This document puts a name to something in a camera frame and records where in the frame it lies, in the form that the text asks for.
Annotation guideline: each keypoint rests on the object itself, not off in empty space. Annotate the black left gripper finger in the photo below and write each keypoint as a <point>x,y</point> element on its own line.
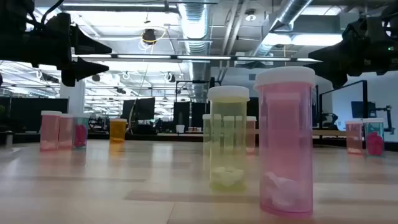
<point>84,43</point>
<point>85,69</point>

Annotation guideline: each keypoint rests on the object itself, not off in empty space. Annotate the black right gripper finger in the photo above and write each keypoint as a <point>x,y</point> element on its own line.
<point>337,73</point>
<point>339,53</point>

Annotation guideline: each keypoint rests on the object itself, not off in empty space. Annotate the pink pill bottle white cap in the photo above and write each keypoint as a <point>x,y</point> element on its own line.
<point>286,140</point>
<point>49,130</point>
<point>354,138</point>
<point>251,133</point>
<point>66,132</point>

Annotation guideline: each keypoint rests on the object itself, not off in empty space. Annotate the blue bottle pink pills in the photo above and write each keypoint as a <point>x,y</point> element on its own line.
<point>81,135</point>
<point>374,141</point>

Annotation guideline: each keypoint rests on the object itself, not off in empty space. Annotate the orange pill bottle white cap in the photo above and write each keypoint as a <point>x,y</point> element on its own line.
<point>117,132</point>

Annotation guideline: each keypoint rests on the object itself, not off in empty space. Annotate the yellow pill bottle white cap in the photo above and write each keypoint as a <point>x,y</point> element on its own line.
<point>228,140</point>

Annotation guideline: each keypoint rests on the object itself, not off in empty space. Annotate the green pill bottle white cap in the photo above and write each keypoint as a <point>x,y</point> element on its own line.
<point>206,133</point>

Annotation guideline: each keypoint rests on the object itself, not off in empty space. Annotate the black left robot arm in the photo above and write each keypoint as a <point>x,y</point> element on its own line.
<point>12,46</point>

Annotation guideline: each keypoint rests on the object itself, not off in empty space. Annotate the black monitor on arm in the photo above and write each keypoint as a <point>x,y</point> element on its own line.
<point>362,109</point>

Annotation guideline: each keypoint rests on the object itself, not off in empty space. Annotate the black background robot arm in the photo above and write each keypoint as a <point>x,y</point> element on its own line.
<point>331,123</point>

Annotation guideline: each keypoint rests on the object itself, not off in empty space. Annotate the white column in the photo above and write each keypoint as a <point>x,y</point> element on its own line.
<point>73,99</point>

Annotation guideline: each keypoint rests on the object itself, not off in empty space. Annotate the black beam with light strips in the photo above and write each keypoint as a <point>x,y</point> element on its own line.
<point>143,56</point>

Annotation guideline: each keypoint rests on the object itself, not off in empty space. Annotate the black computer monitor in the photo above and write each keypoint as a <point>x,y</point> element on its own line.
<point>129,109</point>
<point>145,108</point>

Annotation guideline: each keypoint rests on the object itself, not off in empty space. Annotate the black partition panel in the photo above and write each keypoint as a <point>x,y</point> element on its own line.
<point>28,115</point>

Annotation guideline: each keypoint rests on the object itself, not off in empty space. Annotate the small grey cup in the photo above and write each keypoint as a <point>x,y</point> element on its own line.
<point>8,139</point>

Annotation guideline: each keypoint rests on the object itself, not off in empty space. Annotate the black cabinet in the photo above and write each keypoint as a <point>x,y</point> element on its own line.
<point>182,113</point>

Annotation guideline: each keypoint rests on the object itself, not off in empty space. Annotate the white cup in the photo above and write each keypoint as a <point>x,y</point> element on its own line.
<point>180,128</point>

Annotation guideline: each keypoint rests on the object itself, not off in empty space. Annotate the wooden shelf black metal frame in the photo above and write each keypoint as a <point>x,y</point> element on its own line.
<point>329,132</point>

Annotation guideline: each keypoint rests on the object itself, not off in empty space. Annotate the silver slanted ventilation duct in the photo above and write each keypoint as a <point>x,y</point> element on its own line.
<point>290,11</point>

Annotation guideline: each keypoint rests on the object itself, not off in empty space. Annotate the black overhead camera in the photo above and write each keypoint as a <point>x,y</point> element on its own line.
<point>149,36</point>

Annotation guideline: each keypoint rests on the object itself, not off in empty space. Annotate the silver ribbed ventilation duct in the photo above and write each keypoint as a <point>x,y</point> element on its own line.
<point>194,25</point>

